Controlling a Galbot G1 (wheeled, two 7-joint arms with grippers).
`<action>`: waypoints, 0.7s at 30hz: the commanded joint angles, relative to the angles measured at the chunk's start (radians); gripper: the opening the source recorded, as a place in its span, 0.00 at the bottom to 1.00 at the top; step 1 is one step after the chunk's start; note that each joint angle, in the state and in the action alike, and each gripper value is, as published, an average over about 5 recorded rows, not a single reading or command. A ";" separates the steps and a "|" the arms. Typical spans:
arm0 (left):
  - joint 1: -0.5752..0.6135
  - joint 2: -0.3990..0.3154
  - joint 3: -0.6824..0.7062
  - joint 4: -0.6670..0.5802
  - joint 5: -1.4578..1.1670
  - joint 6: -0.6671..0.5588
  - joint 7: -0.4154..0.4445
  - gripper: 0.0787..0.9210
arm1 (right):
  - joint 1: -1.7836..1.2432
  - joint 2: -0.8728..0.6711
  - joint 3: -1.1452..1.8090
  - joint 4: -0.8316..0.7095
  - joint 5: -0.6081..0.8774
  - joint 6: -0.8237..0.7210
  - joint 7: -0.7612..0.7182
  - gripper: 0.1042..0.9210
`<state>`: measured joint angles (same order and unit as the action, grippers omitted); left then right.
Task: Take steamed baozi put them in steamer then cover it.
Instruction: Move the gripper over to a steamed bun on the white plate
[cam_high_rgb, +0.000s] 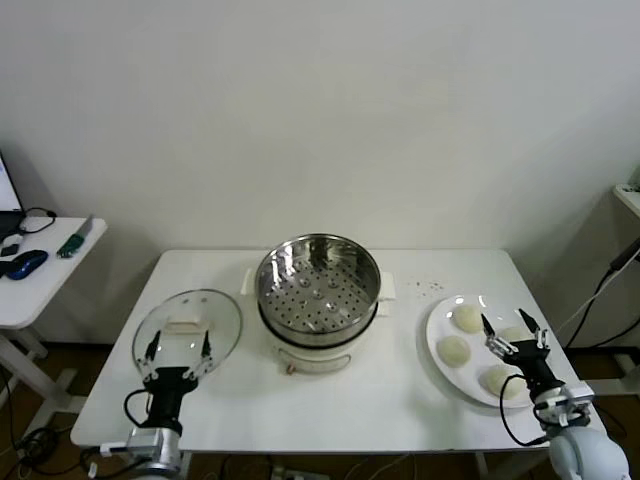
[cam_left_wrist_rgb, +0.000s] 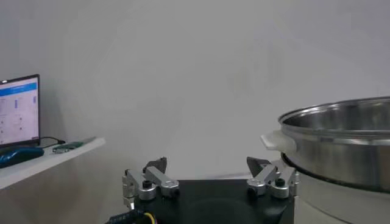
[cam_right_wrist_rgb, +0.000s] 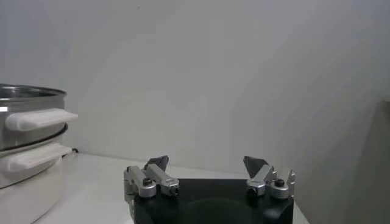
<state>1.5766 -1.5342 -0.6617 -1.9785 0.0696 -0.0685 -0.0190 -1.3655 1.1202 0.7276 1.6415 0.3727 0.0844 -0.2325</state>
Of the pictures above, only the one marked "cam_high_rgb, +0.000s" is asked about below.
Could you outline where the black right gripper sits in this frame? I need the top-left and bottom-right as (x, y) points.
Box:
(479, 307), (566, 401)

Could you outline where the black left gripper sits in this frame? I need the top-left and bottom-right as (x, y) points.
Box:
(135, 328), (213, 431)

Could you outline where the glass pot lid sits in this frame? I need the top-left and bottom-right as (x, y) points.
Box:
(132, 288), (244, 384)

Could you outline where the steel steamer basket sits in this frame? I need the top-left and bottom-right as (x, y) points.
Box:
(255, 232), (381, 346)

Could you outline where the white round plate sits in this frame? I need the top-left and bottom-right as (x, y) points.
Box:
(425, 293), (554, 409)

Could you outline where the white electric pot base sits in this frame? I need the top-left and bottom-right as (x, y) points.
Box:
(241, 267), (399, 376)

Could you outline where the white side table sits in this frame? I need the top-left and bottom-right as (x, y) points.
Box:
(0, 215), (109, 416)

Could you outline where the blue computer mouse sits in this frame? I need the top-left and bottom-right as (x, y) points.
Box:
(4, 249), (50, 280)

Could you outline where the small black white adapter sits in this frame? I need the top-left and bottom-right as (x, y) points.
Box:
(0, 230), (25, 260)

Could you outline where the black laptop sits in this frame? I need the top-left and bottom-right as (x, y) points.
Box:
(0, 149), (26, 241)

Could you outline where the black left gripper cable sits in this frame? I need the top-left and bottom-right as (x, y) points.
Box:
(123, 388), (154, 429)

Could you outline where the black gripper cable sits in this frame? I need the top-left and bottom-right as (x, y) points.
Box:
(499, 389), (551, 449)
(123, 388), (154, 429)

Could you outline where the thin white cable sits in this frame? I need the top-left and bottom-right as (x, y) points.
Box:
(554, 282), (614, 334)

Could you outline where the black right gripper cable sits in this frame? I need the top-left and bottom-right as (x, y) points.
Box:
(499, 389), (551, 449)

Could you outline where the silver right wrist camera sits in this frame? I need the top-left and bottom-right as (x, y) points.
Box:
(562, 382), (596, 416)

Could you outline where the black power cable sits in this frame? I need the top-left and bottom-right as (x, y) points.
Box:
(563, 243), (640, 349)

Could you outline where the green handled knife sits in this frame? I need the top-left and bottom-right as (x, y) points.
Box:
(55, 214), (95, 260)

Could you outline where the black floor cable bundle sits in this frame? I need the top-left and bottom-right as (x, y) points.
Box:
(0, 424), (64, 476)

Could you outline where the black looped desk cable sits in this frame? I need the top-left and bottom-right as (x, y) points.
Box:
(19, 207), (57, 234)

